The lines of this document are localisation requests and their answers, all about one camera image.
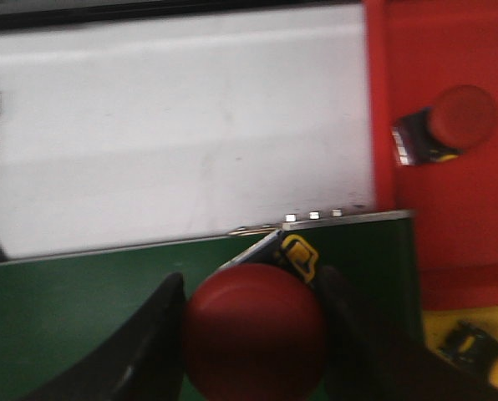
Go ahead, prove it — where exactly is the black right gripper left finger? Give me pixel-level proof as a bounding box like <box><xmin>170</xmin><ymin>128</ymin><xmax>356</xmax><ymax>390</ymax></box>
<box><xmin>22</xmin><ymin>272</ymin><xmax>185</xmax><ymax>400</ymax></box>

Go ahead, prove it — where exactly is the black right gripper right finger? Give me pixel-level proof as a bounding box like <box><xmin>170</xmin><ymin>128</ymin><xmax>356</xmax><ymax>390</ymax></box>
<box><xmin>315</xmin><ymin>266</ymin><xmax>498</xmax><ymax>400</ymax></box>

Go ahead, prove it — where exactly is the yellow mushroom push button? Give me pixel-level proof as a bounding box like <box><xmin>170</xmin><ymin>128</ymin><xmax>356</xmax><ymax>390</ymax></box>
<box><xmin>437</xmin><ymin>321</ymin><xmax>498</xmax><ymax>389</ymax></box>

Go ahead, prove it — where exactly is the red mushroom push button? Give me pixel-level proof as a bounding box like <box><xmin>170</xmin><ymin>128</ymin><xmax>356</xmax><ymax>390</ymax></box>
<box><xmin>391</xmin><ymin>84</ymin><xmax>498</xmax><ymax>166</ymax></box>

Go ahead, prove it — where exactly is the green conveyor belt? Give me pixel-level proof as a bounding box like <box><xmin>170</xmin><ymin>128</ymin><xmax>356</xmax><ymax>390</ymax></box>
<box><xmin>0</xmin><ymin>211</ymin><xmax>424</xmax><ymax>400</ymax></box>

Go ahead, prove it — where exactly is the yellow plastic tray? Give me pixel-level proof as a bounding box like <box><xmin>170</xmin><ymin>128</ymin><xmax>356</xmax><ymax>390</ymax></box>
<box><xmin>421</xmin><ymin>303</ymin><xmax>498</xmax><ymax>393</ymax></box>

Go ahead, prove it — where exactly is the red plastic tray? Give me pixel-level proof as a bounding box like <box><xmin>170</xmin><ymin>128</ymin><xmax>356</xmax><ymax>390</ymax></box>
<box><xmin>364</xmin><ymin>1</ymin><xmax>498</xmax><ymax>310</ymax></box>

